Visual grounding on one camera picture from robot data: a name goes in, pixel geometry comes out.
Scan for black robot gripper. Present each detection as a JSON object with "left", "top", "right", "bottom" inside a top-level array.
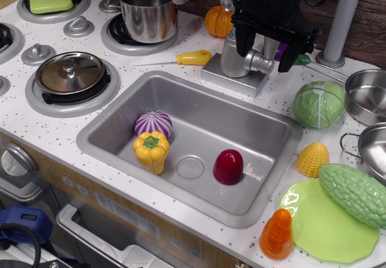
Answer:
[{"left": 231, "top": 0, "right": 321, "bottom": 72}]

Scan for silver faucet lever handle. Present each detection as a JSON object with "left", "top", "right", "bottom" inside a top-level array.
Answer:
[{"left": 243, "top": 36, "right": 280, "bottom": 75}]

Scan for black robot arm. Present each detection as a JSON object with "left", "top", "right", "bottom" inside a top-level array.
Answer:
[{"left": 231, "top": 0, "right": 322, "bottom": 72}]

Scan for purple toy eggplant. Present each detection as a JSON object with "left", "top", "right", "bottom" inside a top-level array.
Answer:
[{"left": 261, "top": 42, "right": 311, "bottom": 66}]

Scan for silver toy faucet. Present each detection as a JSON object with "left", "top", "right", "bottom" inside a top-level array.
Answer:
[{"left": 200, "top": 0, "right": 270, "bottom": 98}]

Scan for orange toy pumpkin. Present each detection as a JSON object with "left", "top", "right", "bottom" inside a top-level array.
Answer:
[{"left": 204, "top": 5, "right": 233, "bottom": 37}]

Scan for green toy cabbage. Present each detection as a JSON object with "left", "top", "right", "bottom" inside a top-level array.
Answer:
[{"left": 293, "top": 81, "right": 345, "bottom": 129}]

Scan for grey support pole right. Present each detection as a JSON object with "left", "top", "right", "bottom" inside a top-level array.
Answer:
[{"left": 317, "top": 0, "right": 359, "bottom": 69}]

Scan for silver toy sink basin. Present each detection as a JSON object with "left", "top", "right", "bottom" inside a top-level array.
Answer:
[{"left": 77, "top": 71, "right": 303, "bottom": 228}]

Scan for tall steel pot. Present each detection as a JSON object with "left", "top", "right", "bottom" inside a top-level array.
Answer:
[{"left": 120, "top": 0, "right": 187, "bottom": 43}]

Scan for yellow toy corn piece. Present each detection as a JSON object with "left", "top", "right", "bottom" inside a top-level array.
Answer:
[{"left": 296, "top": 142, "right": 329, "bottom": 178}]

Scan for dark red toy beet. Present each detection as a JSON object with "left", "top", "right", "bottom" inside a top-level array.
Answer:
[{"left": 213, "top": 149, "right": 244, "bottom": 185}]

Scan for purple striped toy onion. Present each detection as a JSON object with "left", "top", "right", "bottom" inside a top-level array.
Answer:
[{"left": 134, "top": 110, "right": 173, "bottom": 138}]

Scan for back right stove burner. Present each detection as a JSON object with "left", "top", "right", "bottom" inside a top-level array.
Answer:
[{"left": 101, "top": 14, "right": 178, "bottom": 56}]

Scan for stove burner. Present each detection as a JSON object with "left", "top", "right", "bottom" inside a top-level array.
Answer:
[
  {"left": 1, "top": 23, "right": 24, "bottom": 64},
  {"left": 16, "top": 0, "right": 90, "bottom": 24},
  {"left": 25, "top": 60, "right": 120, "bottom": 118},
  {"left": 101, "top": 14, "right": 178, "bottom": 56}
]

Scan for yellow toy bell pepper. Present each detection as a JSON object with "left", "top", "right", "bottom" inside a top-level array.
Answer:
[{"left": 133, "top": 131, "right": 170, "bottom": 175}]

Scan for silver stove knob back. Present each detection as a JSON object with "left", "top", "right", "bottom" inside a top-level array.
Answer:
[{"left": 98, "top": 0, "right": 121, "bottom": 13}]

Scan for silver stove knob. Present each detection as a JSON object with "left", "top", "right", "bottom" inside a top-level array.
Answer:
[
  {"left": 63, "top": 16, "right": 95, "bottom": 37},
  {"left": 21, "top": 43, "right": 56, "bottom": 66},
  {"left": 98, "top": 0, "right": 121, "bottom": 13}
]

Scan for front stove burner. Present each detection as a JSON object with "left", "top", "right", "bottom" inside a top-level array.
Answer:
[{"left": 25, "top": 60, "right": 120, "bottom": 118}]

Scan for green toy bitter gourd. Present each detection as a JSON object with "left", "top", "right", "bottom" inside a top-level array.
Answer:
[{"left": 318, "top": 164, "right": 385, "bottom": 229}]

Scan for silver stove knob upper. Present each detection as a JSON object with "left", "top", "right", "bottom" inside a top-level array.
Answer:
[{"left": 63, "top": 16, "right": 95, "bottom": 37}]

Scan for back left stove burner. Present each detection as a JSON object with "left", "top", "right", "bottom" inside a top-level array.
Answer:
[{"left": 16, "top": 0, "right": 90, "bottom": 24}]

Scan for light green toy plate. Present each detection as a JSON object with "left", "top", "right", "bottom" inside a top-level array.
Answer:
[{"left": 280, "top": 178, "right": 380, "bottom": 263}]

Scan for orange toy carrot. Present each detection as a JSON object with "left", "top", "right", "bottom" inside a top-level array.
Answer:
[{"left": 259, "top": 208, "right": 293, "bottom": 260}]

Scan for steel pot lid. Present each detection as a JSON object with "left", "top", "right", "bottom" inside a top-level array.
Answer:
[{"left": 35, "top": 51, "right": 106, "bottom": 95}]

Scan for silver stove knob lower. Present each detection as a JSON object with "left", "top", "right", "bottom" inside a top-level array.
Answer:
[{"left": 21, "top": 43, "right": 56, "bottom": 66}]

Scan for far left stove burner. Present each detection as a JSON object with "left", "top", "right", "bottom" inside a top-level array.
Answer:
[{"left": 1, "top": 23, "right": 24, "bottom": 64}]

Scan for silver stove knob edge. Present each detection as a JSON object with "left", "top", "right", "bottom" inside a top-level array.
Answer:
[{"left": 0, "top": 76, "right": 10, "bottom": 96}]

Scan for silver front dial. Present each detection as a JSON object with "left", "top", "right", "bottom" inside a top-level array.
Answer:
[{"left": 1, "top": 142, "right": 38, "bottom": 188}]

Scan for blue clamp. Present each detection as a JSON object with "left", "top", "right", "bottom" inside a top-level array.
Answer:
[{"left": 1, "top": 205, "right": 53, "bottom": 250}]

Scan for yellow handled toy knife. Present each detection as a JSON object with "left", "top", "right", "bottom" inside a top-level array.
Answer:
[{"left": 129, "top": 50, "right": 212, "bottom": 66}]

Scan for steel saucepan with handle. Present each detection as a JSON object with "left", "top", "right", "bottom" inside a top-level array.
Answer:
[{"left": 299, "top": 59, "right": 385, "bottom": 126}]

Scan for silver oven door handle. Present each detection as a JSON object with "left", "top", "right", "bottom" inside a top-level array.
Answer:
[{"left": 56, "top": 204, "right": 154, "bottom": 267}]

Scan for black cable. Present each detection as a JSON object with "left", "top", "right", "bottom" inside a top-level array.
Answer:
[{"left": 0, "top": 222, "right": 42, "bottom": 268}]

